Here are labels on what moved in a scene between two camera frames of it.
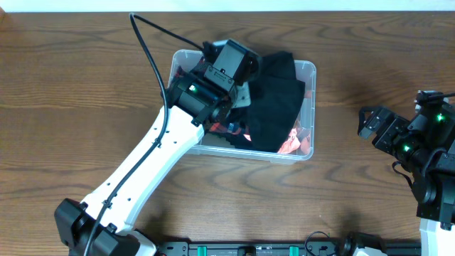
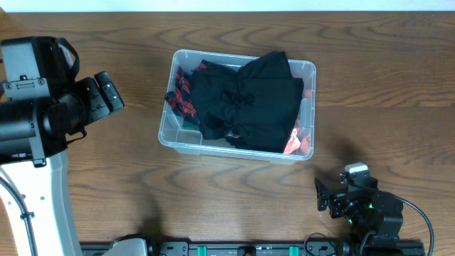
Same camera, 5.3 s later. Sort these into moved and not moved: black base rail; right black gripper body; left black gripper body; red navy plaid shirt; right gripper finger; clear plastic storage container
Moved: right black gripper body; red navy plaid shirt; left black gripper body; right gripper finger
Not moved: black base rail; clear plastic storage container
